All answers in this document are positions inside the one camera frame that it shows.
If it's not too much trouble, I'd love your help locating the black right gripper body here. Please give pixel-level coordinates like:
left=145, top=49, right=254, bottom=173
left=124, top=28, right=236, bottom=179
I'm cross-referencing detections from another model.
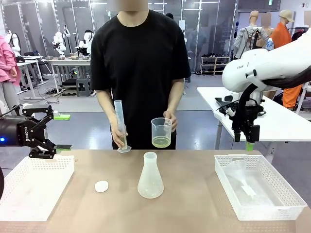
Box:
left=231, top=101, right=267, bottom=133

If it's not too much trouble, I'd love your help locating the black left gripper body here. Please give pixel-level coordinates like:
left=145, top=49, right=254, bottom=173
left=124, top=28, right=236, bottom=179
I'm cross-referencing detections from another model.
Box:
left=0, top=115, right=49, bottom=148

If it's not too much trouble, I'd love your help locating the clear plastic funnel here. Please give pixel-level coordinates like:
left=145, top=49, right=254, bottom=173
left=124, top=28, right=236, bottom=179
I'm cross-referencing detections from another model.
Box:
left=225, top=157, right=253, bottom=192

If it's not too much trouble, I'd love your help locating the white round flask stopper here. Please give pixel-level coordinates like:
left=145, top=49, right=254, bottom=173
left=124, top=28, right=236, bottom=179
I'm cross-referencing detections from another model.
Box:
left=94, top=180, right=109, bottom=194

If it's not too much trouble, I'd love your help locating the clear plastic graduated cylinder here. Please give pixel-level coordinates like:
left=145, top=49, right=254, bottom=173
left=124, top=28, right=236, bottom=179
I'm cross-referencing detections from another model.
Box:
left=113, top=99, right=132, bottom=154

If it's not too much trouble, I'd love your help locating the clear plastic beaker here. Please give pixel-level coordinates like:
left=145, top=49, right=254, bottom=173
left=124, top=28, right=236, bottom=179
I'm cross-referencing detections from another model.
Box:
left=151, top=117, right=173, bottom=149

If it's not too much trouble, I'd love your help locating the translucent plastic conical flask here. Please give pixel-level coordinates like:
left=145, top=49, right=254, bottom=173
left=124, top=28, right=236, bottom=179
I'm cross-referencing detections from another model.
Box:
left=137, top=151, right=165, bottom=200

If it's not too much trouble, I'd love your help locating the person's left forearm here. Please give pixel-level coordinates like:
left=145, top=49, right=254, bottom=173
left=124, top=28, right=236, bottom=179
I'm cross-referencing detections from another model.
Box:
left=166, top=89, right=183, bottom=114

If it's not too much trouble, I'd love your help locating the person's right forearm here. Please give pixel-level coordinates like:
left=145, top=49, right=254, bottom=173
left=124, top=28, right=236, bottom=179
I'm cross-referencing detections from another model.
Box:
left=97, top=90, right=120, bottom=128

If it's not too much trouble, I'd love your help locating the person's left hand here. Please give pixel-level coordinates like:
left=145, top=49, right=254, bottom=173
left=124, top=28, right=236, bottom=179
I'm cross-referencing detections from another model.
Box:
left=163, top=110, right=179, bottom=133

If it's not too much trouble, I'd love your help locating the person's right hand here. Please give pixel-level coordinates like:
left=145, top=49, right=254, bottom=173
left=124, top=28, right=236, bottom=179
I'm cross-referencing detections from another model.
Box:
left=111, top=123, right=129, bottom=149

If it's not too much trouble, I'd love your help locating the black flat device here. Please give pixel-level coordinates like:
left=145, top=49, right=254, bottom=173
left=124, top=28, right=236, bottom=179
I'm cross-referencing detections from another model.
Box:
left=215, top=95, right=267, bottom=117

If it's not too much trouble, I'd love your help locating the white perforated plastic basket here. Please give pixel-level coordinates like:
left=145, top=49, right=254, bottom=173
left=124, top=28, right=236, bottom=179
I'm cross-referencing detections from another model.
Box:
left=214, top=154, right=308, bottom=221
left=0, top=155, right=75, bottom=222

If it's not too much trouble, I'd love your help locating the grey plastic step stool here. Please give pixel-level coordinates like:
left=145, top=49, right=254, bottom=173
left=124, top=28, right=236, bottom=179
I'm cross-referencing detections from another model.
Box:
left=76, top=78, right=93, bottom=98

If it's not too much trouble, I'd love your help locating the white background desk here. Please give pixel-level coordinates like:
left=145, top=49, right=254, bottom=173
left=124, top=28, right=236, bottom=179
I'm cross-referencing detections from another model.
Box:
left=14, top=59, right=48, bottom=100

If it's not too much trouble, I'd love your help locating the white desk with trays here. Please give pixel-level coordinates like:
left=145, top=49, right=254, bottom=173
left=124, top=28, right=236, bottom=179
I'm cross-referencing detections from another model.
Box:
left=48, top=57, right=92, bottom=94

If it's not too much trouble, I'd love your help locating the shoe rack with shoes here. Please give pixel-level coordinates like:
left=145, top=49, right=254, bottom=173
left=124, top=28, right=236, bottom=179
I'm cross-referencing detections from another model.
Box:
left=200, top=52, right=232, bottom=76

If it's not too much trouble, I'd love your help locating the person in pink jacket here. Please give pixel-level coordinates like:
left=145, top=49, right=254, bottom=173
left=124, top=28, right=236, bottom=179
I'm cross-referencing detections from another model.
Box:
left=0, top=35, right=21, bottom=110

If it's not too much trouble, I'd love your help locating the white humanoid robot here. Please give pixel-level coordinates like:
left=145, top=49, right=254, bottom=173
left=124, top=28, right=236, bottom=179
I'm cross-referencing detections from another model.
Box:
left=52, top=24, right=68, bottom=59
left=5, top=30, right=21, bottom=58
left=77, top=29, right=94, bottom=58

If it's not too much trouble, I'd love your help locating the mannequin in grey hoodie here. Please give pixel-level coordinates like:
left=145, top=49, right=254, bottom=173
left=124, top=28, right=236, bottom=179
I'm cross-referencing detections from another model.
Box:
left=233, top=10, right=270, bottom=60

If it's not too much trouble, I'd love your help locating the black tripod pole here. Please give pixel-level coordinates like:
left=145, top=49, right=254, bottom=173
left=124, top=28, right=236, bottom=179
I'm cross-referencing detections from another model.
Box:
left=252, top=27, right=259, bottom=50

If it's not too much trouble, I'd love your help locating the blue patterned garment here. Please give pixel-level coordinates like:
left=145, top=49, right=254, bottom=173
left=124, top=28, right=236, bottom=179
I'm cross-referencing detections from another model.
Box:
left=265, top=37, right=276, bottom=51

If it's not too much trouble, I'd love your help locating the mannequin in black dress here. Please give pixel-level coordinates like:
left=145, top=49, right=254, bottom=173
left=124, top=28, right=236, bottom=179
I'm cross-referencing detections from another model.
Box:
left=258, top=12, right=275, bottom=51

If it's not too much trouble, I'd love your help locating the mannequin in orange clothes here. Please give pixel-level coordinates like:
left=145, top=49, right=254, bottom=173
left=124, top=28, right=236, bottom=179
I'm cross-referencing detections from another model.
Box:
left=269, top=9, right=304, bottom=111

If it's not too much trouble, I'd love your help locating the person in black t-shirt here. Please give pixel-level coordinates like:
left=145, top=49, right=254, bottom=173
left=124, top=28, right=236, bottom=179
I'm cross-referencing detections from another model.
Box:
left=89, top=4, right=192, bottom=150

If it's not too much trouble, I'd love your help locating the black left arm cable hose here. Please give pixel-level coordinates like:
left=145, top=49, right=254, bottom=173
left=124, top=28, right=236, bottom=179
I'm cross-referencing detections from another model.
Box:
left=0, top=166, right=5, bottom=199

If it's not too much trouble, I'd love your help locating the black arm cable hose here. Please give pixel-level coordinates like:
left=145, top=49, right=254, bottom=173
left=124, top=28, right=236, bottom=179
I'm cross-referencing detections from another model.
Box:
left=238, top=67, right=311, bottom=115
left=0, top=166, right=5, bottom=199

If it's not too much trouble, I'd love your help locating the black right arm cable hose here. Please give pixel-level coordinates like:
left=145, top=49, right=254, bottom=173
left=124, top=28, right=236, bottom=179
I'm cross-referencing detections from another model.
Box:
left=238, top=67, right=311, bottom=115

